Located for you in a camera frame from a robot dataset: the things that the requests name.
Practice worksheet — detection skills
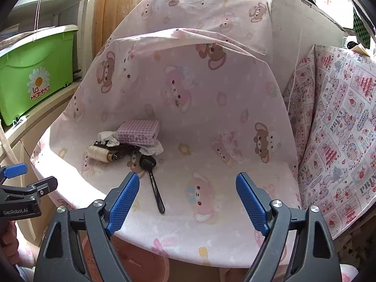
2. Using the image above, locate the pink printed clothing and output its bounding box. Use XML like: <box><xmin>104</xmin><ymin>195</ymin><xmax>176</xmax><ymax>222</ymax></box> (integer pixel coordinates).
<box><xmin>13</xmin><ymin>239</ymin><xmax>42</xmax><ymax>282</ymax></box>

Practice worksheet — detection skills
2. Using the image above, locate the white cable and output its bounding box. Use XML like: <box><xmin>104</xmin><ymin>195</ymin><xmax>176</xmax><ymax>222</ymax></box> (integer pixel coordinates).
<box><xmin>289</xmin><ymin>0</ymin><xmax>304</xmax><ymax>104</ymax></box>

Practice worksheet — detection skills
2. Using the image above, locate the black plastic spoon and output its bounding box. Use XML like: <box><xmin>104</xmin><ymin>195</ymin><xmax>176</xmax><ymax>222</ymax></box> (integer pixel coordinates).
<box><xmin>139</xmin><ymin>155</ymin><xmax>166</xmax><ymax>214</ymax></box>

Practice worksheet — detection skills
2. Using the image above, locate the pink bear print cloth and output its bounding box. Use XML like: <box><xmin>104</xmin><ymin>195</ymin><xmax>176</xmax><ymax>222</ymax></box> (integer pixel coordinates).
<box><xmin>29</xmin><ymin>0</ymin><xmax>302</xmax><ymax>268</ymax></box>

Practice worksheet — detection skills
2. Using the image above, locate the pink checked tissue packet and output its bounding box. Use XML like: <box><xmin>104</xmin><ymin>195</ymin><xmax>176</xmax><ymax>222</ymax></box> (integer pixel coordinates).
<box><xmin>117</xmin><ymin>120</ymin><xmax>161</xmax><ymax>146</ymax></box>

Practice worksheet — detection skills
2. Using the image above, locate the patchwork print blanket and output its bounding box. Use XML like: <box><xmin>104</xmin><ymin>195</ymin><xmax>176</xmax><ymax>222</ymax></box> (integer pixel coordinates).
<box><xmin>283</xmin><ymin>45</ymin><xmax>376</xmax><ymax>239</ymax></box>

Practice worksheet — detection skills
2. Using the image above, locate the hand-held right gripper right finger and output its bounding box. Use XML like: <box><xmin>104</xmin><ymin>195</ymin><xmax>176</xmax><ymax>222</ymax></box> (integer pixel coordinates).
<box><xmin>235</xmin><ymin>172</ymin><xmax>343</xmax><ymax>282</ymax></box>

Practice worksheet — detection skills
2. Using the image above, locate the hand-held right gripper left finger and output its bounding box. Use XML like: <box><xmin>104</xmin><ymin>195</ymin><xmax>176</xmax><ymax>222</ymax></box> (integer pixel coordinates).
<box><xmin>33</xmin><ymin>172</ymin><xmax>140</xmax><ymax>282</ymax></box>

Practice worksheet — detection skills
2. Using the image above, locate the white hanging cord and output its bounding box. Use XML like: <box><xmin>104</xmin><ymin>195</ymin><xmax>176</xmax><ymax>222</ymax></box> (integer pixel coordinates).
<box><xmin>33</xmin><ymin>0</ymin><xmax>42</xmax><ymax>42</ymax></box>

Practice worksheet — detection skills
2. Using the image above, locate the cream thread spool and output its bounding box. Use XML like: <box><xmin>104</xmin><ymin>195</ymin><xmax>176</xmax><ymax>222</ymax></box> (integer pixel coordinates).
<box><xmin>87</xmin><ymin>145</ymin><xmax>118</xmax><ymax>163</ymax></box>

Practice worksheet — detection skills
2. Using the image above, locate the green plastic storage box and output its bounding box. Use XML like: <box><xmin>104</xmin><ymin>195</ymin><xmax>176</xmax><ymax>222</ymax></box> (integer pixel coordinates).
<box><xmin>0</xmin><ymin>25</ymin><xmax>79</xmax><ymax>126</ymax></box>

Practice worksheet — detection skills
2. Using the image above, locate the person's left hand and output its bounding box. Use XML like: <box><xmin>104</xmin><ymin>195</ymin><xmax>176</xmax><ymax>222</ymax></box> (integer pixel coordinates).
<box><xmin>2</xmin><ymin>222</ymin><xmax>20</xmax><ymax>266</ymax></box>

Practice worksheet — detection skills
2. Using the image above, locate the pink plastic basket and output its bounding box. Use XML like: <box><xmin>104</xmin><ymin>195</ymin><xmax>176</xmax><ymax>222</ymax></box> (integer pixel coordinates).
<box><xmin>81</xmin><ymin>235</ymin><xmax>171</xmax><ymax>282</ymax></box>

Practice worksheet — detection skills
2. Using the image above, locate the black strip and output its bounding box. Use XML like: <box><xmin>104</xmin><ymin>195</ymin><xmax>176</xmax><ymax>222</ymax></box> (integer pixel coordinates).
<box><xmin>93</xmin><ymin>141</ymin><xmax>139</xmax><ymax>160</ymax></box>

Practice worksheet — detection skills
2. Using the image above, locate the black green checkered board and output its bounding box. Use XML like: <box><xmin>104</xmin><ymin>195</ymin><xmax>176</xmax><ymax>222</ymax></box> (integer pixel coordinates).
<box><xmin>351</xmin><ymin>7</ymin><xmax>376</xmax><ymax>49</ymax></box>

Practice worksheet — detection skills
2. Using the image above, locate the white shelf unit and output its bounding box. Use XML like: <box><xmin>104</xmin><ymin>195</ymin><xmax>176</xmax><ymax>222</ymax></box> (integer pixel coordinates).
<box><xmin>0</xmin><ymin>0</ymin><xmax>99</xmax><ymax>246</ymax></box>

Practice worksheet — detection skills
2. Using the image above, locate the white box appliance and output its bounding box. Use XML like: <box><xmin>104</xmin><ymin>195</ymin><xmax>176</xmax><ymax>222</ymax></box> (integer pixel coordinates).
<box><xmin>264</xmin><ymin>0</ymin><xmax>348</xmax><ymax>86</ymax></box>

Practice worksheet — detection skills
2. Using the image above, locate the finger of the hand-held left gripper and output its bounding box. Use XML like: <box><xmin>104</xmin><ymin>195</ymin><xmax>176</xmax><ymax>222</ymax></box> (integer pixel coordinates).
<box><xmin>0</xmin><ymin>163</ymin><xmax>29</xmax><ymax>180</ymax></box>
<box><xmin>0</xmin><ymin>176</ymin><xmax>58</xmax><ymax>202</ymax></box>

